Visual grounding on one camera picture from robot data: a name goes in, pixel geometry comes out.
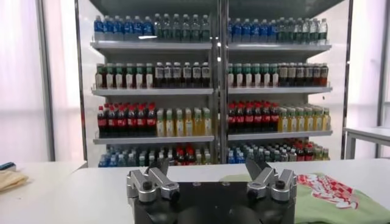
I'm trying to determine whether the silver shelf board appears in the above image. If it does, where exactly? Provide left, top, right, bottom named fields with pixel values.
left=90, top=41, right=213, bottom=51
left=91, top=87, right=214, bottom=97
left=228, top=42, right=332, bottom=52
left=228, top=86, right=333, bottom=94
left=93, top=135, right=215, bottom=144
left=227, top=130, right=333, bottom=141

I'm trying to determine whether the green cap tea bottle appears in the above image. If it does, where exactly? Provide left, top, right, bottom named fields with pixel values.
left=144, top=63, right=155, bottom=89
left=234, top=63, right=244, bottom=88
left=261, top=63, right=271, bottom=88
left=104, top=63, right=115, bottom=89
left=94, top=63, right=105, bottom=89
left=134, top=63, right=145, bottom=89
left=114, top=63, right=125, bottom=89
left=124, top=63, right=135, bottom=89
left=270, top=63, right=280, bottom=88
left=252, top=63, right=261, bottom=88
left=243, top=63, right=252, bottom=88
left=228, top=63, right=235, bottom=88

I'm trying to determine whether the tan label dark bottle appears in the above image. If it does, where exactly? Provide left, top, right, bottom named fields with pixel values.
left=278, top=62, right=288, bottom=88
left=304, top=62, right=313, bottom=88
left=319, top=62, right=329, bottom=88
left=312, top=62, right=321, bottom=88
left=296, top=62, right=305, bottom=88
left=287, top=62, right=297, bottom=88

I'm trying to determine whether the navy white striped object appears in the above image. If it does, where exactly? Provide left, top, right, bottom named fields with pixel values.
left=0, top=161, right=17, bottom=172

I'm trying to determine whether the light green t-shirt red print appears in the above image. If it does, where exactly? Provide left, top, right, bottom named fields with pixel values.
left=219, top=173, right=390, bottom=224

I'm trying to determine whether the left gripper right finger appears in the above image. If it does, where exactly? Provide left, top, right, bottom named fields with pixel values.
left=243, top=156, right=298, bottom=202

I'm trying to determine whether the pale yellow garment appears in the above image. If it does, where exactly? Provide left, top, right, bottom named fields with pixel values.
left=0, top=169, right=30, bottom=193

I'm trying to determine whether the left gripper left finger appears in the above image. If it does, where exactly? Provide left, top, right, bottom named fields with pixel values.
left=126, top=157, right=180, bottom=203

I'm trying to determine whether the metal drink shelf rack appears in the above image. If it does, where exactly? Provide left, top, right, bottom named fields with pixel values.
left=219, top=0, right=355, bottom=165
left=74, top=0, right=221, bottom=168

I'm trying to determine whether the white side table right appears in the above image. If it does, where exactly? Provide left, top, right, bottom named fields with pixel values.
left=343, top=126, right=390, bottom=159

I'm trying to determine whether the white cap dark label bottle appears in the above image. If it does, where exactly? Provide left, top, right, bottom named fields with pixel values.
left=172, top=61, right=182, bottom=88
left=200, top=61, right=211, bottom=88
left=154, top=61, right=165, bottom=88
left=182, top=61, right=192, bottom=88
left=191, top=61, right=202, bottom=88
left=163, top=61, right=173, bottom=88

